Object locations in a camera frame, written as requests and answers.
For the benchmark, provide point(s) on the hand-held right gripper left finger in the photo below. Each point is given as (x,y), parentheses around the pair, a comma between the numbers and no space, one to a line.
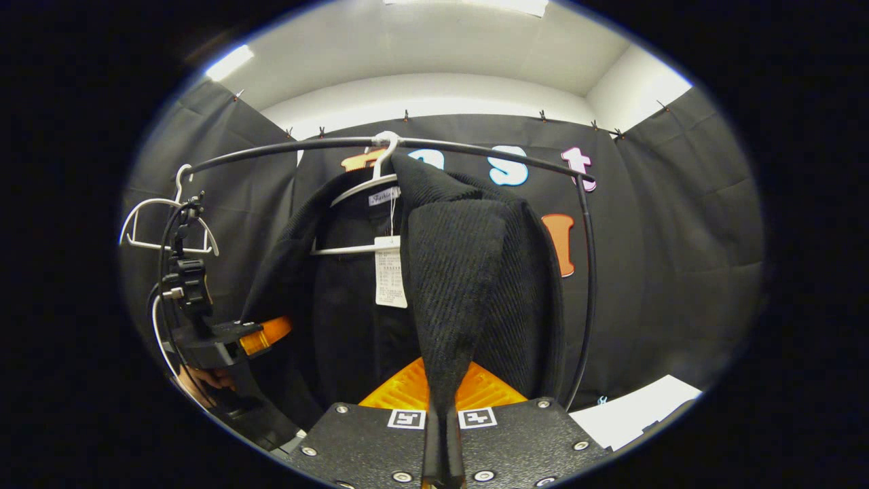
(366,441)

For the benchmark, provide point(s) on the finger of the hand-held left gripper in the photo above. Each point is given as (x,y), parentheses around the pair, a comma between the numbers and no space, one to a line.
(268,334)

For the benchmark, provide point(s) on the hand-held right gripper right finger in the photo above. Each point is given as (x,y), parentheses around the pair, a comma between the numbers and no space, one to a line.
(523,441)

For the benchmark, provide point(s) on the white clothes hanger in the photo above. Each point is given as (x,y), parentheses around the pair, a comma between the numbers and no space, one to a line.
(156,246)
(366,187)

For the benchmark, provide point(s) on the white sheet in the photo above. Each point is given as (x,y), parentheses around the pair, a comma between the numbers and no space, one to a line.
(631,414)

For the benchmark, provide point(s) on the black backdrop cloth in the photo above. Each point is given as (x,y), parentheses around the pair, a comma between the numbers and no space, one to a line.
(679,272)

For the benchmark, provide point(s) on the row of black backdrop clips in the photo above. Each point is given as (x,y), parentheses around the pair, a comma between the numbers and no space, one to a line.
(406,115)

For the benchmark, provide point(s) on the ceiling light strip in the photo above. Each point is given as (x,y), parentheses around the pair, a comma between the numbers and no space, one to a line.
(475,5)
(229,62)

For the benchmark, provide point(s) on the black clothes rack rail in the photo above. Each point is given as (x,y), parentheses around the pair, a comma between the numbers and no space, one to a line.
(292,146)

